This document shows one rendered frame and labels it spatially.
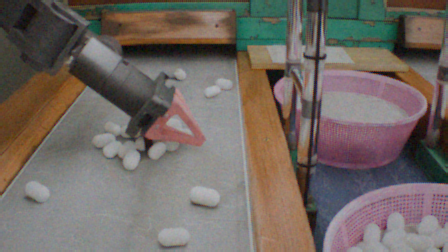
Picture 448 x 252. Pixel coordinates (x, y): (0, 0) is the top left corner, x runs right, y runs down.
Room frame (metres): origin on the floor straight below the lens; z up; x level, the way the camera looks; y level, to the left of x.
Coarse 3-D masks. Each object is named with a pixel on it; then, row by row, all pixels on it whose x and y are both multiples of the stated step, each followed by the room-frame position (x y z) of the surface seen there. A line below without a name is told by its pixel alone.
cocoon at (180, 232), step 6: (174, 228) 0.37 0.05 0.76; (180, 228) 0.37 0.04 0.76; (162, 234) 0.36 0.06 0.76; (168, 234) 0.36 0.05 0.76; (174, 234) 0.36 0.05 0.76; (180, 234) 0.36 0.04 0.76; (186, 234) 0.36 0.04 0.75; (162, 240) 0.36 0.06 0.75; (168, 240) 0.36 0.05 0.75; (174, 240) 0.36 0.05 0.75; (180, 240) 0.36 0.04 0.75; (186, 240) 0.36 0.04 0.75
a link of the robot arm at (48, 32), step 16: (0, 0) 0.56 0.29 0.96; (16, 0) 0.56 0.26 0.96; (32, 0) 0.55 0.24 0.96; (48, 0) 0.58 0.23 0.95; (0, 16) 0.55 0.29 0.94; (16, 16) 0.55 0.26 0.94; (32, 16) 0.58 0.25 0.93; (48, 16) 0.54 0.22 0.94; (64, 16) 0.55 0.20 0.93; (16, 32) 0.54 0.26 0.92; (32, 32) 0.54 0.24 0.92; (48, 32) 0.54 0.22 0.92; (64, 32) 0.55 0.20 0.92; (32, 48) 0.53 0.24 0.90; (48, 48) 0.54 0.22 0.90; (48, 64) 0.55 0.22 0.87
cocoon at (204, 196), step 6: (192, 192) 0.44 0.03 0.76; (198, 192) 0.44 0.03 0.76; (204, 192) 0.43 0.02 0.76; (210, 192) 0.43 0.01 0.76; (216, 192) 0.44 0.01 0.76; (192, 198) 0.43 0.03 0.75; (198, 198) 0.43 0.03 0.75; (204, 198) 0.43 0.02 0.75; (210, 198) 0.43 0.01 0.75; (216, 198) 0.43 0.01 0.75; (204, 204) 0.43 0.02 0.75; (210, 204) 0.43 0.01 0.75; (216, 204) 0.43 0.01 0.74
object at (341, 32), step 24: (96, 24) 1.03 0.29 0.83; (240, 24) 1.04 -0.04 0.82; (264, 24) 1.04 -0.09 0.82; (336, 24) 1.04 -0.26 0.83; (360, 24) 1.04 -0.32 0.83; (384, 24) 1.04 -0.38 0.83; (144, 48) 1.15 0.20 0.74; (168, 48) 1.15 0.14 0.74; (192, 48) 1.15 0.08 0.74; (216, 48) 1.15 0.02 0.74; (240, 48) 1.04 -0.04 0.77; (384, 48) 1.04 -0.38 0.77; (408, 48) 1.19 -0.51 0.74
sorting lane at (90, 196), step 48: (96, 96) 0.79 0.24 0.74; (192, 96) 0.79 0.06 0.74; (48, 144) 0.59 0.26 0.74; (240, 144) 0.59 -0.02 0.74; (96, 192) 0.46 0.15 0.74; (144, 192) 0.46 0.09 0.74; (240, 192) 0.46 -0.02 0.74; (0, 240) 0.36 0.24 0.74; (48, 240) 0.36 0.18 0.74; (96, 240) 0.37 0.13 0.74; (144, 240) 0.37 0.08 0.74; (192, 240) 0.37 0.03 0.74; (240, 240) 0.37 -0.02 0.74
